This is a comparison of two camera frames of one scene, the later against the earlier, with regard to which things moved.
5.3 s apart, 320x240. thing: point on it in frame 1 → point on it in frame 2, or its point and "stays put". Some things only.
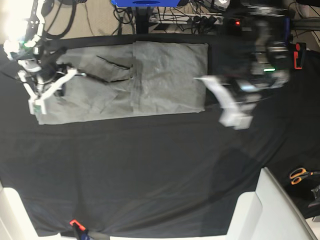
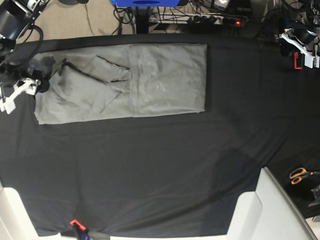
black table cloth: [176, 174] stays put
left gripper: [43, 70] → [41, 83]
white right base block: [270, 213] stays put
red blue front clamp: [81, 230] stays put
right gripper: [262, 77] → [306, 37]
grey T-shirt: [147, 78] stays put
